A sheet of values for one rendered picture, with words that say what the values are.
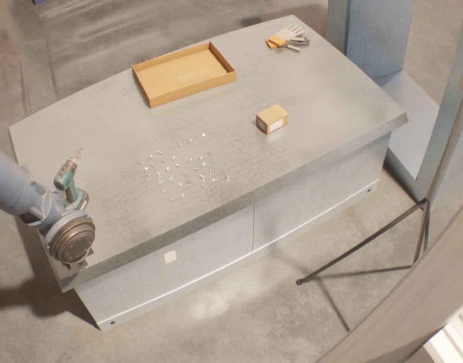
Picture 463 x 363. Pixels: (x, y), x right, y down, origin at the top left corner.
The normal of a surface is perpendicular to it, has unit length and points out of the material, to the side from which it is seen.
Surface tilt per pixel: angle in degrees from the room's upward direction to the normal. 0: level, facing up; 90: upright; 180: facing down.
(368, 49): 90
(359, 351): 66
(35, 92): 0
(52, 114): 0
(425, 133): 0
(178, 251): 90
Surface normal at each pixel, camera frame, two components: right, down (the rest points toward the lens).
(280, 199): 0.50, 0.66
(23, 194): 0.89, 0.36
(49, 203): -0.15, -0.32
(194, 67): -0.04, -0.62
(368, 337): -0.81, 0.11
